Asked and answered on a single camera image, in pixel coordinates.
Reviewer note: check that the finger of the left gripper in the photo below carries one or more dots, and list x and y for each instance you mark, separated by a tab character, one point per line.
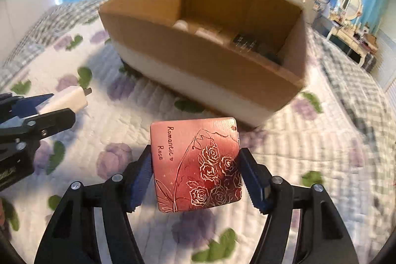
20	106
39	127

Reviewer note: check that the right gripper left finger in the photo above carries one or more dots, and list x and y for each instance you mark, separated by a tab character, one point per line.
70	236

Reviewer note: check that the white charger block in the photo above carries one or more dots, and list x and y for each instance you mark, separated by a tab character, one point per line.
73	97

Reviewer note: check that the red rose compact case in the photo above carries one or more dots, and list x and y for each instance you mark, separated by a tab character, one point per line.
195	163

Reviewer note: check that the white Huawei charger plug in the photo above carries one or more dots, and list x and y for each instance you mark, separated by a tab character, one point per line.
200	31

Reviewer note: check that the black TV remote control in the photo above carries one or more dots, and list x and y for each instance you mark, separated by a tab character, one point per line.
251	44

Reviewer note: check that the brown cardboard box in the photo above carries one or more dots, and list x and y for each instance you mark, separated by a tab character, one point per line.
223	78

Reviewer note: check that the white dressing table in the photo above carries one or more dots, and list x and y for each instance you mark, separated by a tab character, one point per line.
359	47

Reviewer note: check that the grey storage cabinet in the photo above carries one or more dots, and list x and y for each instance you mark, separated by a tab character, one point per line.
310	9

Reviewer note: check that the oval white vanity mirror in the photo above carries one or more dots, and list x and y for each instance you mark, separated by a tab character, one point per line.
351	8

